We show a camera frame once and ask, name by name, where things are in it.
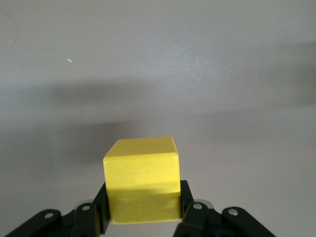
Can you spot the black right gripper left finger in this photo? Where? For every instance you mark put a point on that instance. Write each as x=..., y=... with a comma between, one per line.
x=81, y=222

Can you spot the yellow wooden block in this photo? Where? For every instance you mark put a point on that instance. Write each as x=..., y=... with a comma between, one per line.
x=142, y=177

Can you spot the brown table mat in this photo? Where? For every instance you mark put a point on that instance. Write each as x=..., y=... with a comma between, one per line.
x=148, y=61

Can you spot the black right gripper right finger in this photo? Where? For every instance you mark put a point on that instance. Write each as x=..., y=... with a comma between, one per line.
x=205, y=222

